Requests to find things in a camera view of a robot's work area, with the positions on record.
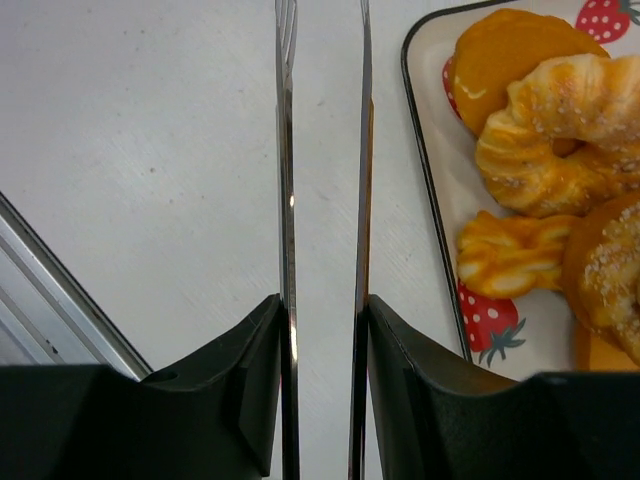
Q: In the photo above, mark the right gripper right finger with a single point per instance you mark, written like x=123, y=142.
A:
x=438, y=416

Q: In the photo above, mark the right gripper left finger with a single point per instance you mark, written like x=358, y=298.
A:
x=210, y=415

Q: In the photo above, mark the long orange fake baguette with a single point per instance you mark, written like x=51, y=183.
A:
x=593, y=354

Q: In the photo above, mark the twisted fake bread stick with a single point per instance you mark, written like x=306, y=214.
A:
x=506, y=258

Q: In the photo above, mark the small seeded fake bagel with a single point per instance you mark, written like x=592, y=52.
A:
x=600, y=273

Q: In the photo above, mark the ring shaped fake doughnut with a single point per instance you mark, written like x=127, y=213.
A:
x=568, y=139

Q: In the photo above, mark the round orange fake bread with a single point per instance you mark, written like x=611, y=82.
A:
x=499, y=49

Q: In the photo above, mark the metal tongs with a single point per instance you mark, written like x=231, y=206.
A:
x=325, y=132

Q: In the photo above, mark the strawberry print tray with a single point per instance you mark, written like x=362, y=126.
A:
x=510, y=337

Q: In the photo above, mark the aluminium front rail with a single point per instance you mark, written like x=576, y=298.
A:
x=46, y=315

